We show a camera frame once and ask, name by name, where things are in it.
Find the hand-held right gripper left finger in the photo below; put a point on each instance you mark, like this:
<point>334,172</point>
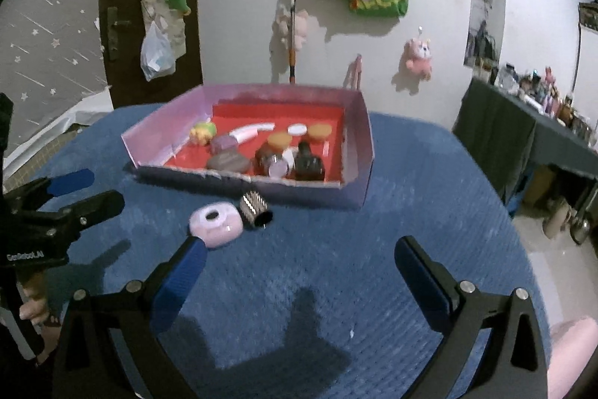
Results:
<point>180,282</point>

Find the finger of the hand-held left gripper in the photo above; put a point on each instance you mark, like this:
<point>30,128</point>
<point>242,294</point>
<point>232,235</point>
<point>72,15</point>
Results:
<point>93,206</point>
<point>70,183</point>

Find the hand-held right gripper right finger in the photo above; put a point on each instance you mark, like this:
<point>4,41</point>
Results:
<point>420,282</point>

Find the pink round case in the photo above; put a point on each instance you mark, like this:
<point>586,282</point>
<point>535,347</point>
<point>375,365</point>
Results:
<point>217,230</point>

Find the gold studded cylinder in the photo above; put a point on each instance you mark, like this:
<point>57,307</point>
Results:
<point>252,207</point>

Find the purple cardboard box red lining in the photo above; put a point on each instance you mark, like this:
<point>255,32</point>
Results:
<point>159,123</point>

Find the grey-brown earbud case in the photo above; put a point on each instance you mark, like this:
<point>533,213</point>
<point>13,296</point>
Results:
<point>229,162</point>

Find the green bear toy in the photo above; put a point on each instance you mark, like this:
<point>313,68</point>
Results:
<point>204,131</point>

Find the dark bottle red ball cap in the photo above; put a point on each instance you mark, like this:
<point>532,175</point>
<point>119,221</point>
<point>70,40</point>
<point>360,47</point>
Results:
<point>268,158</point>

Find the tan round lid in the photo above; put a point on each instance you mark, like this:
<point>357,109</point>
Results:
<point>280,138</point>
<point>320,130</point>

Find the person's left hand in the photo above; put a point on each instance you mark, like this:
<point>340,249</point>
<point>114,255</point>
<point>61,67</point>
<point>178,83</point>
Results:
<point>33,310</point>

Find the white sheet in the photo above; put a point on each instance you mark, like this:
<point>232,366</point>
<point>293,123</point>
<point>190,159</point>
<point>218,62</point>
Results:
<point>56,123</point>

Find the dark brown door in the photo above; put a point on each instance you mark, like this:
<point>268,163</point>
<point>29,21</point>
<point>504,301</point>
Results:
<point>121,72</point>

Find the beige jar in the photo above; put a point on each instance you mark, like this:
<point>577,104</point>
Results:
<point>556,216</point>

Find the clear plastic bag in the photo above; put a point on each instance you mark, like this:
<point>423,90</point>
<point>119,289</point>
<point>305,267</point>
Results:
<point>156,57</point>

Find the black small bottle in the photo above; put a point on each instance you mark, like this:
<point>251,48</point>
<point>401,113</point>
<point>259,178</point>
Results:
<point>308,165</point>

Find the table with dark cloth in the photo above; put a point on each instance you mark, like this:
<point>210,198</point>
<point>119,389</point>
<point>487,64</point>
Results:
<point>504,137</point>

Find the pink cloth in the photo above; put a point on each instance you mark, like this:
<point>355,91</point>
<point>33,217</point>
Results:
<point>572,357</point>

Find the clutter of items on table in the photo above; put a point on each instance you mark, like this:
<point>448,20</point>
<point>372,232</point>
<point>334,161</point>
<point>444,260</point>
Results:
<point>551,97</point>

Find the pink plush toy white face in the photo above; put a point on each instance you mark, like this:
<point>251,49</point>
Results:
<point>419,55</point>

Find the framed picture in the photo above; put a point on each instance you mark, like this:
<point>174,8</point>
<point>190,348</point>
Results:
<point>589,15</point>

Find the small pink wall ornament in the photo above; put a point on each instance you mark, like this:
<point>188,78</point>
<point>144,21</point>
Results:
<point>357,69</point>

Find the wall poster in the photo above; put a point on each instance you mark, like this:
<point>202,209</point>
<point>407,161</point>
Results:
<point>486,6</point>

